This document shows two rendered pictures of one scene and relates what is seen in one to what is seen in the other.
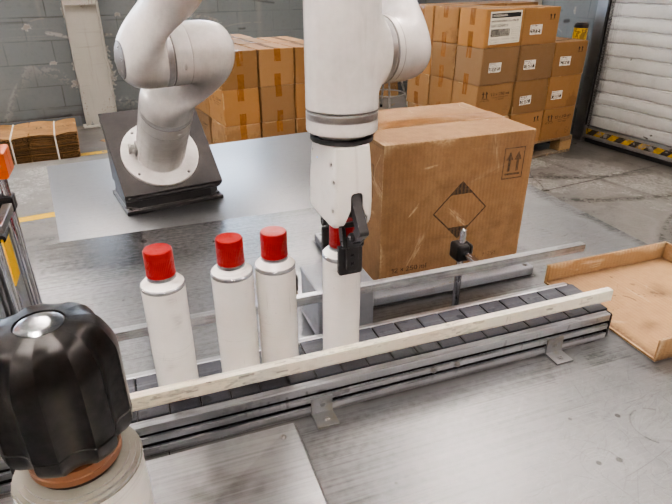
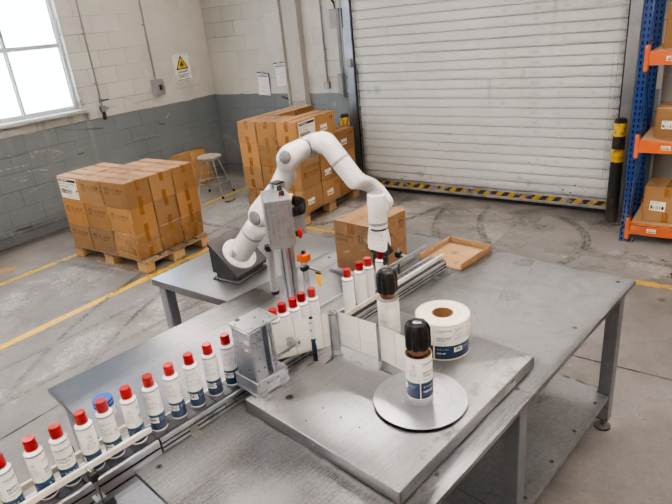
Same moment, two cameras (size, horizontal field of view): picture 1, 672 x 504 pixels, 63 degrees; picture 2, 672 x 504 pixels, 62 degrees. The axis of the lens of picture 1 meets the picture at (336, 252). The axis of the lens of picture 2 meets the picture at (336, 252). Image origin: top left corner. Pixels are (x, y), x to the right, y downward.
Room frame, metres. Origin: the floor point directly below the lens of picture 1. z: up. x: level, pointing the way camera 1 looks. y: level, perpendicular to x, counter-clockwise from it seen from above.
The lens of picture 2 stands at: (-1.38, 1.13, 2.05)
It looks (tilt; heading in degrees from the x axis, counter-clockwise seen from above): 22 degrees down; 336
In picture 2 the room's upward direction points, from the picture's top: 6 degrees counter-clockwise
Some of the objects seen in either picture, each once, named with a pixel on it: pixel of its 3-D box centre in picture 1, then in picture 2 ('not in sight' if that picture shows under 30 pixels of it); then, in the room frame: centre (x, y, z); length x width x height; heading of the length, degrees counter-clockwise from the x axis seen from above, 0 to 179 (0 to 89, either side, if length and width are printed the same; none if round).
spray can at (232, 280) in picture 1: (235, 309); (360, 283); (0.60, 0.13, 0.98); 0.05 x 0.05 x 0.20
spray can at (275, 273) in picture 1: (277, 301); (368, 278); (0.62, 0.08, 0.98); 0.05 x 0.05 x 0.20
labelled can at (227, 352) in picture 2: not in sight; (228, 359); (0.35, 0.81, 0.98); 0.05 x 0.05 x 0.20
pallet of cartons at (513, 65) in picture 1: (492, 80); (301, 161); (4.65, -1.28, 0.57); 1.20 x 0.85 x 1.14; 120
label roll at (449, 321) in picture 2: not in sight; (442, 329); (0.11, 0.05, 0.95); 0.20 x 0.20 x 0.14
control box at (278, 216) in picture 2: not in sight; (278, 218); (0.56, 0.48, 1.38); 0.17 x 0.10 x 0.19; 165
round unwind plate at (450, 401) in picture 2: not in sight; (420, 399); (-0.11, 0.30, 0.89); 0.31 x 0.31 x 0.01
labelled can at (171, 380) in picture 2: not in sight; (173, 390); (0.27, 1.02, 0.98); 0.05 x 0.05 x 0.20
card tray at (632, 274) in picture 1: (661, 292); (455, 252); (0.86, -0.59, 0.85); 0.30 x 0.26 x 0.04; 110
